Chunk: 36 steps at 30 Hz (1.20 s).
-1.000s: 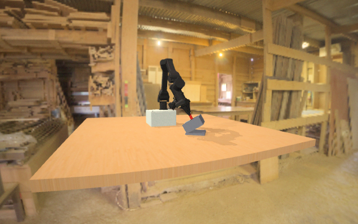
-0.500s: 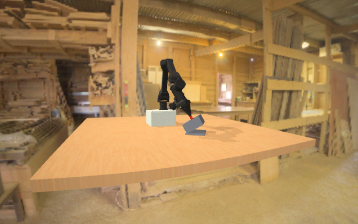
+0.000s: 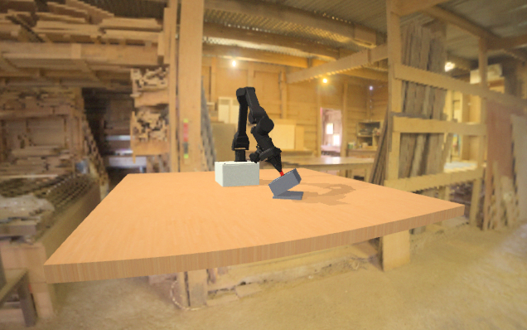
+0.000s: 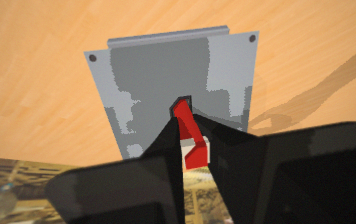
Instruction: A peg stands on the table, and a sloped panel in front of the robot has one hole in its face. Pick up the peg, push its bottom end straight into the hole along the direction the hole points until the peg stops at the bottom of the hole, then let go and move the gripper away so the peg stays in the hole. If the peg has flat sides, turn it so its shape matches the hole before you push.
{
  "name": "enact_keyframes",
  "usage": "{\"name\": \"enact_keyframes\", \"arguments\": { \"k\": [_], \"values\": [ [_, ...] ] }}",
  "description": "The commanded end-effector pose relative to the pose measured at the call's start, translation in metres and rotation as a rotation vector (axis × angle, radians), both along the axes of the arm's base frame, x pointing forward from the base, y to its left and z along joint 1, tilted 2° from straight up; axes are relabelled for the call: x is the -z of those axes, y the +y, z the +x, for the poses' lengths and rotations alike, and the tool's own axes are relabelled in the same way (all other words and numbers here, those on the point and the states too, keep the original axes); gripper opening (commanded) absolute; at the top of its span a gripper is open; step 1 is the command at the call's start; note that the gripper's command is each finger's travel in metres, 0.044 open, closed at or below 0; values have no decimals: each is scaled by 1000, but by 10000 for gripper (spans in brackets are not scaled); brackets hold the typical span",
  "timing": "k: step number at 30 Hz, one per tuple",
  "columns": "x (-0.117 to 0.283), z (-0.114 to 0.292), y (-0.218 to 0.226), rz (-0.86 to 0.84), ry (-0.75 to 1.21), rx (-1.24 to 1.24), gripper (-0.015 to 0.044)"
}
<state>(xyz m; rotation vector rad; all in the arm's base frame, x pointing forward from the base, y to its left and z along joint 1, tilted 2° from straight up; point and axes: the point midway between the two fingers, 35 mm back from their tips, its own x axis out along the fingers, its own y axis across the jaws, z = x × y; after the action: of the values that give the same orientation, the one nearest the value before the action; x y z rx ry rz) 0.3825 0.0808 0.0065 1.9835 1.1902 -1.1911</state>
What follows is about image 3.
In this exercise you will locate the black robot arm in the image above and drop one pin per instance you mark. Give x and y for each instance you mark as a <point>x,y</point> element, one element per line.
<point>257,115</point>

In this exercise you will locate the grey sloped panel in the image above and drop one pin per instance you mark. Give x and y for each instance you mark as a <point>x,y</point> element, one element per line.
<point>282,184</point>

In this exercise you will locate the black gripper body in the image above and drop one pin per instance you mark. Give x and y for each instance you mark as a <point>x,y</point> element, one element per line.
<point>268,148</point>

